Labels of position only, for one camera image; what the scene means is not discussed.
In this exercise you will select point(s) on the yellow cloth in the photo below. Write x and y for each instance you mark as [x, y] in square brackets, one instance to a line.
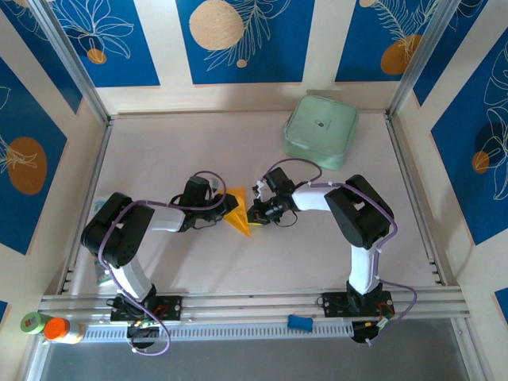
[238, 222]

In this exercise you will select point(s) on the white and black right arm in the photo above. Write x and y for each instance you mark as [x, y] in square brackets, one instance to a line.
[357, 214]

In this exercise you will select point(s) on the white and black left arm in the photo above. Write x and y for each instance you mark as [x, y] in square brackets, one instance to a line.
[115, 230]

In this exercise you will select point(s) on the mint green zip pouch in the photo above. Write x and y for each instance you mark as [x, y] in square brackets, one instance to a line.
[321, 127]

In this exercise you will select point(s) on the green and white small packet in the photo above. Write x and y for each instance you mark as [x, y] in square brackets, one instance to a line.
[102, 278]

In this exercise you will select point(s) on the small green circuit board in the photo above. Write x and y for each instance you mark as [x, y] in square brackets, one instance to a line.
[383, 325]
[143, 324]

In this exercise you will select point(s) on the orange cap bottle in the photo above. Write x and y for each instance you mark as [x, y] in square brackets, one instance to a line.
[57, 329]

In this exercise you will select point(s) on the green tape roll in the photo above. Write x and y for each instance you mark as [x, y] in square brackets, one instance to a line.
[33, 323]

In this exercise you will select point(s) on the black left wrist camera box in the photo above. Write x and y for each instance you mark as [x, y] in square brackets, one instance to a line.
[196, 190]

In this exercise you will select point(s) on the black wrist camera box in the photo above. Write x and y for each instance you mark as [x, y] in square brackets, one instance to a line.
[279, 180]
[196, 190]

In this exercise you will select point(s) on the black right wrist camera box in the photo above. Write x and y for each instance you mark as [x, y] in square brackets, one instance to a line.
[279, 180]

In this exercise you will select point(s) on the aluminium cross rail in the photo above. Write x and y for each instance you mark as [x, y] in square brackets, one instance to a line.
[246, 303]

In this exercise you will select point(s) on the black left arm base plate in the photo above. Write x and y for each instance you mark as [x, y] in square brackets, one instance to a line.
[172, 307]

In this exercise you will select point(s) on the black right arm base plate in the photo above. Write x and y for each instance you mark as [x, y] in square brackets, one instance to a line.
[333, 303]

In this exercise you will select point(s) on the aluminium side rail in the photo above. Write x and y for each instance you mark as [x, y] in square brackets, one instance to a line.
[402, 158]
[101, 158]

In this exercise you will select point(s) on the aluminium frame post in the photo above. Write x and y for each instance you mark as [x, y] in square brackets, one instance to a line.
[420, 51]
[67, 59]

